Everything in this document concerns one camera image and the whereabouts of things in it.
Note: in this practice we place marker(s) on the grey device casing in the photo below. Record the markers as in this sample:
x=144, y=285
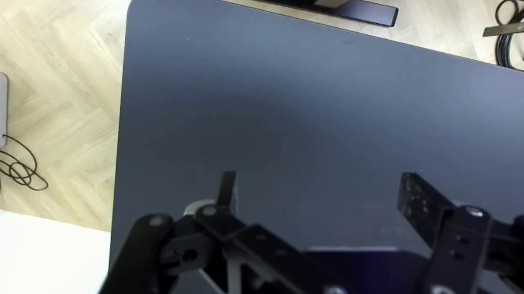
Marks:
x=3, y=108

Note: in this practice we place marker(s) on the white furniture surface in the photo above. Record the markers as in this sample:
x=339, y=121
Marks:
x=49, y=262

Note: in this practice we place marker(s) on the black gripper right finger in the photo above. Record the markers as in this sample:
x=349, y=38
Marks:
x=459, y=239

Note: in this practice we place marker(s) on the flat metal bar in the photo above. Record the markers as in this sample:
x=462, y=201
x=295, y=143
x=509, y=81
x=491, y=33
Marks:
x=508, y=30

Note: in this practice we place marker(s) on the black stand foot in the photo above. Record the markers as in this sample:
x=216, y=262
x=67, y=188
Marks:
x=360, y=10

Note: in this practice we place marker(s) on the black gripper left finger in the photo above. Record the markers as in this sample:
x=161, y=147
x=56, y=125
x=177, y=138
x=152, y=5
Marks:
x=229, y=229

